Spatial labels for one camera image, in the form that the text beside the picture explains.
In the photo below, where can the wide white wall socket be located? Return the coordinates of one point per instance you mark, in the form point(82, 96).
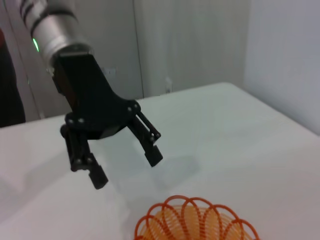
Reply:
point(110, 71)

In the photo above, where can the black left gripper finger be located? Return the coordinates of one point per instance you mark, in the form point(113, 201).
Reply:
point(152, 155)

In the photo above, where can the dark maroon background object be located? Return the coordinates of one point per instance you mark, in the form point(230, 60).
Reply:
point(8, 87)

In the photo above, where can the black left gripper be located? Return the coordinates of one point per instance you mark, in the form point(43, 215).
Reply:
point(87, 100)

